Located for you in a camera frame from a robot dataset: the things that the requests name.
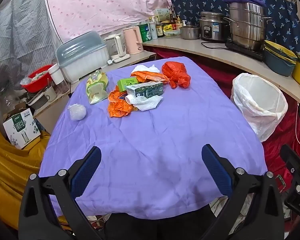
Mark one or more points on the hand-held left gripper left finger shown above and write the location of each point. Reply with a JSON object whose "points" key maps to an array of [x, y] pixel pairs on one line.
{"points": [[86, 171]]}

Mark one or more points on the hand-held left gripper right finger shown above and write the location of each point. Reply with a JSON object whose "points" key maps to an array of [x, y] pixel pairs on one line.
{"points": [[216, 171]]}

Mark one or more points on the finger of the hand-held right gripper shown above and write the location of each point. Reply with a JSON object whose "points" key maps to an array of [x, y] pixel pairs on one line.
{"points": [[293, 161]]}

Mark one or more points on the clear plastic wrap ball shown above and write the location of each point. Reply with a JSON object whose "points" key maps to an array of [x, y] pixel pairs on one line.
{"points": [[77, 112]]}

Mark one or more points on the white bag lined trash bin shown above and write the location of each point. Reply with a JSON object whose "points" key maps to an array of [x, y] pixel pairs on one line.
{"points": [[257, 92]]}

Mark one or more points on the yellow green snack bag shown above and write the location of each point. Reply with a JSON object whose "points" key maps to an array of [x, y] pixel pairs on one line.
{"points": [[97, 90]]}

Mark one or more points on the white paper towel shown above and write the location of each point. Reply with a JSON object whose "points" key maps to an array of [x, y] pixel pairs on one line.
{"points": [[148, 103]]}

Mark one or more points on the small green box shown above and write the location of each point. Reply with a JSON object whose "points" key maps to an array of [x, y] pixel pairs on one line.
{"points": [[127, 83]]}

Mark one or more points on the green and white milk carton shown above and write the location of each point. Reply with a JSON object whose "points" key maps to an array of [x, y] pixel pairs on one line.
{"points": [[146, 90]]}

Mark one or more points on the red plastic bag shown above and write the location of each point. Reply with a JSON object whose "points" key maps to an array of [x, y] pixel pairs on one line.
{"points": [[176, 73]]}

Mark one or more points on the long orange snack wrapper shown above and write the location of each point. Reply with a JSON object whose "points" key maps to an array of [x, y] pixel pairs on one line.
{"points": [[150, 76]]}

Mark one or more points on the white tissue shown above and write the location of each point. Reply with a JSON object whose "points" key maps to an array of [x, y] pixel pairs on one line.
{"points": [[143, 68]]}

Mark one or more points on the yellow cloth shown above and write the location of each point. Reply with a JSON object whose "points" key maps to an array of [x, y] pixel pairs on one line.
{"points": [[10, 170]]}

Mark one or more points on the printed cardboard box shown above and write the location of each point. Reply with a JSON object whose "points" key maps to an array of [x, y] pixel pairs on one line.
{"points": [[21, 130]]}

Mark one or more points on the white mug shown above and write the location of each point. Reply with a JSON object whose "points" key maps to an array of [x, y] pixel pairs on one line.
{"points": [[50, 94]]}

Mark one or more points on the blue basin yellow rim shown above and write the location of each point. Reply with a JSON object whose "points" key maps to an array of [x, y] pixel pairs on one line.
{"points": [[285, 57], [282, 47], [277, 66]]}

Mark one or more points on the white lidded glass jar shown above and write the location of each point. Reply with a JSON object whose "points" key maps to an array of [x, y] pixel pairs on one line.
{"points": [[57, 76]]}

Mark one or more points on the red plastic basin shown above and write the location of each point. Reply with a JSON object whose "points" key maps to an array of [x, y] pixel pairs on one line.
{"points": [[33, 85]]}

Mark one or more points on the white plug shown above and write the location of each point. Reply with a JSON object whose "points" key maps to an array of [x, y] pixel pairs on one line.
{"points": [[110, 62]]}

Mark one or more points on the plastic dish box grey lid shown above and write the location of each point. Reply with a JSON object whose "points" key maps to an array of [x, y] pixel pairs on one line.
{"points": [[82, 57]]}

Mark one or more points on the curved wooden shelf board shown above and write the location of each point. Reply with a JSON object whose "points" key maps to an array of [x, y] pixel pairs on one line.
{"points": [[215, 51]]}

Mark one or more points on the black induction cooker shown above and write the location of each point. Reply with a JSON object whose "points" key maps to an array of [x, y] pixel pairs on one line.
{"points": [[242, 51]]}

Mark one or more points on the pink kettle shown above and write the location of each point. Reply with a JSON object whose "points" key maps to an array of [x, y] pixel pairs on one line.
{"points": [[132, 40]]}

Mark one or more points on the small steel lidded pot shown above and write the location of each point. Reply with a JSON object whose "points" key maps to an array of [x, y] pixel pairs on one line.
{"points": [[189, 32]]}

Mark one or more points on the large steel steamer pot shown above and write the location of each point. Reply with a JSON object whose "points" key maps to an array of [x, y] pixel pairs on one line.
{"points": [[247, 27]]}

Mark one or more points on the steel rice cooker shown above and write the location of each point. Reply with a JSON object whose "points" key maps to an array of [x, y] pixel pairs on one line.
{"points": [[212, 27]]}

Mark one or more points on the yellow packet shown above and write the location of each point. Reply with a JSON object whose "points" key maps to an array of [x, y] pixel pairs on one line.
{"points": [[171, 28]]}

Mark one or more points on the grey patterned sheet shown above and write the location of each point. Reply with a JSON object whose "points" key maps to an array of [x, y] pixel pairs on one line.
{"points": [[20, 35]]}

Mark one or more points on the dark sauce bottle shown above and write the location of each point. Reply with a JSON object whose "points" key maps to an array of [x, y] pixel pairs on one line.
{"points": [[159, 30]]}

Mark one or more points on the white bottle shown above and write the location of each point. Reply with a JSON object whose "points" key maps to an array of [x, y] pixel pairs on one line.
{"points": [[154, 30]]}

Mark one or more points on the brown glass bottle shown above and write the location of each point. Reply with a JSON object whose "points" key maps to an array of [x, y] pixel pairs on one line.
{"points": [[173, 21]]}

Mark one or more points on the navy printed cloth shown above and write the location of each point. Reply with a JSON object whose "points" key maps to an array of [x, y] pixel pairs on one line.
{"points": [[195, 5]]}

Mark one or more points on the pink dotted sheet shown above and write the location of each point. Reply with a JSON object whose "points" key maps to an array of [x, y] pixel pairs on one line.
{"points": [[102, 2]]}

